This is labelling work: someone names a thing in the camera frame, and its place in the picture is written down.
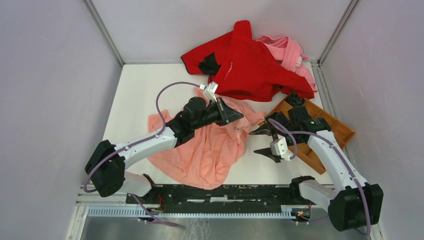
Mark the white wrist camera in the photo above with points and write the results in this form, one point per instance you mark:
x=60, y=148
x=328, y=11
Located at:
x=209, y=90
x=280, y=150

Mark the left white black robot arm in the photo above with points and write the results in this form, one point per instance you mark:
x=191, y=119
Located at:
x=108, y=164

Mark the pink garment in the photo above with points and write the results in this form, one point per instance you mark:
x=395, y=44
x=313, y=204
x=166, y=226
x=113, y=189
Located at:
x=291, y=56

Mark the salmon orange jacket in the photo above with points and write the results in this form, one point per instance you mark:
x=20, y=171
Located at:
x=205, y=160

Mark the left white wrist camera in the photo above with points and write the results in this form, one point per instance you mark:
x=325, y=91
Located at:
x=209, y=90

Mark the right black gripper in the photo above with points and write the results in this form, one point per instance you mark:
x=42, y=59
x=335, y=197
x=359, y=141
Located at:
x=265, y=130

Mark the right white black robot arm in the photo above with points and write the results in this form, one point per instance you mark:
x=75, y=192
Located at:
x=353, y=203

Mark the wooden divided tray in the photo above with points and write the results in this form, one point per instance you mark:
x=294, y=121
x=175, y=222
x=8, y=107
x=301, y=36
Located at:
x=342, y=133

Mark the red garment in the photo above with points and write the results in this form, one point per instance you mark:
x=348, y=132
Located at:
x=243, y=68

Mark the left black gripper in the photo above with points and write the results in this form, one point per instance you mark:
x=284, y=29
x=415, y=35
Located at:
x=228, y=114

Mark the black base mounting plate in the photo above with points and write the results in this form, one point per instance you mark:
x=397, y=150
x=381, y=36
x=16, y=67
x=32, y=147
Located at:
x=225, y=199

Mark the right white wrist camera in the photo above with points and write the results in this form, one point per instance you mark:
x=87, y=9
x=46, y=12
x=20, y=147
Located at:
x=280, y=150

